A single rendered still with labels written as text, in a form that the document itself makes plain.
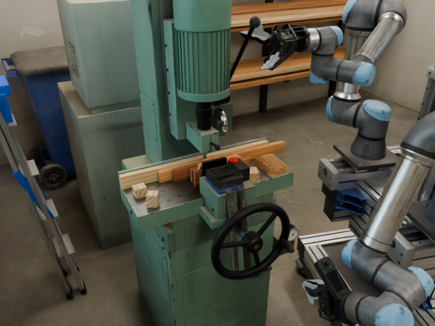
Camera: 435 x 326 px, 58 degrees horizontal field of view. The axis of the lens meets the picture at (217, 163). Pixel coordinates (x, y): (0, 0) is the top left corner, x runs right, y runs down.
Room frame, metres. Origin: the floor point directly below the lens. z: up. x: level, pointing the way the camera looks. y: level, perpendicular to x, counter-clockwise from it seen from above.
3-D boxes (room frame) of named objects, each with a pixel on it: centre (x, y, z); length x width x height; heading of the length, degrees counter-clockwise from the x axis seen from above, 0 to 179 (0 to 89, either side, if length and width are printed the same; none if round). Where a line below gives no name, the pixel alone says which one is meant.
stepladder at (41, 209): (1.54, 0.87, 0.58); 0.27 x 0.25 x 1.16; 121
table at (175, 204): (1.17, 0.01, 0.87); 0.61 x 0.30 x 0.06; 117
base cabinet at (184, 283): (1.37, 0.10, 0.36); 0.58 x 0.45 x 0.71; 27
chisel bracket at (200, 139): (1.29, 0.05, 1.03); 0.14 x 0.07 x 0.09; 27
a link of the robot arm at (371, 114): (1.57, -0.67, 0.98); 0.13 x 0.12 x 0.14; 52
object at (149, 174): (1.28, 0.07, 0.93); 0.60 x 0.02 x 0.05; 117
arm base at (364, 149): (1.56, -0.68, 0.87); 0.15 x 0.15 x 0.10
